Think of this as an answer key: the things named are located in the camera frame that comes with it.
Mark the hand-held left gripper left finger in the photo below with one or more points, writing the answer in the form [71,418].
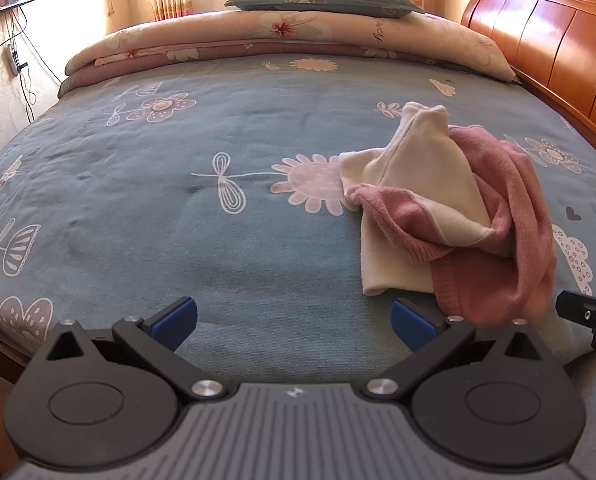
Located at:
[175,321]

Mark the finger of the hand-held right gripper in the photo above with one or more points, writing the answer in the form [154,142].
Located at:
[578,307]

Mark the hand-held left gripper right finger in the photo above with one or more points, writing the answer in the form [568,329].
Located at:
[413,325]

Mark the pink and cream knit sweater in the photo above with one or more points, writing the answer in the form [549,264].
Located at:
[428,175]

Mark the blue floral bed sheet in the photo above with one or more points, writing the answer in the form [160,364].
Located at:
[128,235]

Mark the wooden headboard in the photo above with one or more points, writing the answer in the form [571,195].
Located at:
[553,25]

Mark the folded pink floral quilt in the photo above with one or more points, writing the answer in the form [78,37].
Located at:
[203,35]

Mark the power strip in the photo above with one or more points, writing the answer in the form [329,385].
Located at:
[14,59]

